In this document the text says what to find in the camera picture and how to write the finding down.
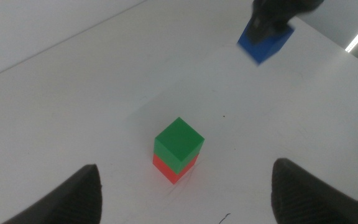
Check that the blue cube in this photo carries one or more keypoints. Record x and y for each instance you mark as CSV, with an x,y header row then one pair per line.
x,y
267,48

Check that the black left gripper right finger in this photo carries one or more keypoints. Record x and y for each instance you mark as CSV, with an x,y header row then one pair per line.
x,y
303,202

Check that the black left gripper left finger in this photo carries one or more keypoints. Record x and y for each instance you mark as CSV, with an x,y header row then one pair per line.
x,y
73,199

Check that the red cube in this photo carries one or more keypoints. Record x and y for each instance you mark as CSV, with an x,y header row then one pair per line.
x,y
166,169

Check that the green cube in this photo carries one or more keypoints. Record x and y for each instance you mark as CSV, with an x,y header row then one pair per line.
x,y
179,143

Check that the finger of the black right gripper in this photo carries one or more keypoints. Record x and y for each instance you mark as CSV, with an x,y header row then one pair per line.
x,y
257,31
283,26

